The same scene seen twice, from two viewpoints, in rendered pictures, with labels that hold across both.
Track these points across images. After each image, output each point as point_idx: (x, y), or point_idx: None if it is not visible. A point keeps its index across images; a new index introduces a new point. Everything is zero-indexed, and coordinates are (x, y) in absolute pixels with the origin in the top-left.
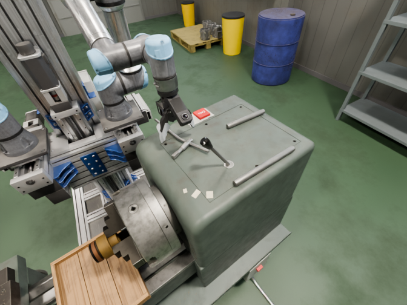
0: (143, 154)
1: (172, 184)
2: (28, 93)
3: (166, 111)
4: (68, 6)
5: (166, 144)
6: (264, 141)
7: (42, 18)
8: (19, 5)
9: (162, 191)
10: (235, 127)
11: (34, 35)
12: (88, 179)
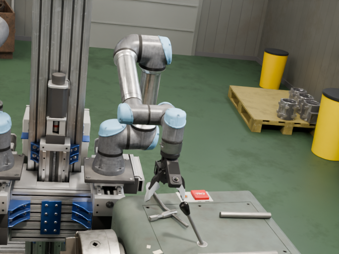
0: (121, 208)
1: (138, 239)
2: (31, 115)
3: (162, 170)
4: (118, 66)
5: (148, 208)
6: (251, 240)
7: (85, 59)
8: (73, 46)
9: (126, 245)
10: (229, 218)
11: (70, 70)
12: (33, 235)
